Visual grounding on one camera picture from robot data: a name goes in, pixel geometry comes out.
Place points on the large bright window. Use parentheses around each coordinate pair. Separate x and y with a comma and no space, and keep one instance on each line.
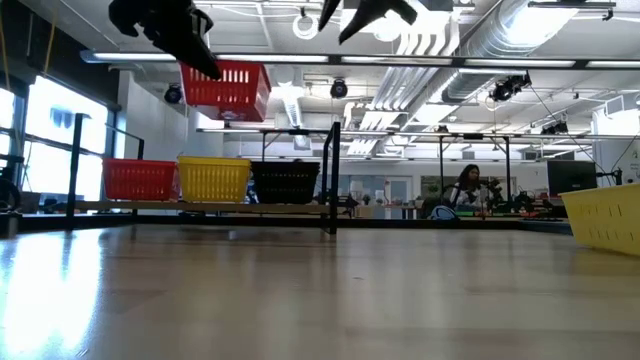
(55,150)

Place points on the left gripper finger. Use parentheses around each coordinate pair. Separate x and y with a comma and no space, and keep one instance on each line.
(187,52)
(202,47)

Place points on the black ceiling fixture cluster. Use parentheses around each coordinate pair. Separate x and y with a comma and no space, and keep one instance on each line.
(510,87)

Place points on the red plastic basket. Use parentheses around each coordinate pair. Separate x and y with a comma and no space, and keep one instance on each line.
(140,185)
(235,95)

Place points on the white LED light bar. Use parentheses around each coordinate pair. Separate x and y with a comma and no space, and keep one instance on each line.
(400,60)
(615,64)
(290,58)
(520,63)
(125,56)

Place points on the black monitor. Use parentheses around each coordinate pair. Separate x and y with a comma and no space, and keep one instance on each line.
(570,177)

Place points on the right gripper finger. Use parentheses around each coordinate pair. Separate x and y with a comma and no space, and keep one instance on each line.
(365,12)
(332,9)

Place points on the person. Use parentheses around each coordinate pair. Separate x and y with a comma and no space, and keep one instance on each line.
(467,187)

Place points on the black background gantry frame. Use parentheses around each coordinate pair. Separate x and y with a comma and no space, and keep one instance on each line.
(472,136)

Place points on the black ceiling spotlight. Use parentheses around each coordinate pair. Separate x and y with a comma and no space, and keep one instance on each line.
(173,94)
(338,89)

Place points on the blue white round object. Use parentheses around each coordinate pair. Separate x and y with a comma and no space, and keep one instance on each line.
(442,213)

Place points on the silver ventilation duct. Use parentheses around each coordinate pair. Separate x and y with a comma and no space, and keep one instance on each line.
(500,30)

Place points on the black aluminium rig frame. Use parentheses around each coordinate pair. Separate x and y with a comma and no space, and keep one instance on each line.
(225,220)

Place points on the black overhead beam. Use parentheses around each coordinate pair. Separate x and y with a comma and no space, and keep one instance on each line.
(581,64)

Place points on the black metal shelf frame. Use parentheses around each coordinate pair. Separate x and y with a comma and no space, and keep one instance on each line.
(335,175)

